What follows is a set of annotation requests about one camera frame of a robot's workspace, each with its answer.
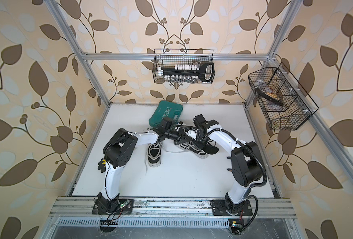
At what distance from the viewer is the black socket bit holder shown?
83 centimetres

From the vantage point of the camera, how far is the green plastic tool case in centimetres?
107

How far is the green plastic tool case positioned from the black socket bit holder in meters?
0.28

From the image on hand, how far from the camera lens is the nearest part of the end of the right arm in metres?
0.66
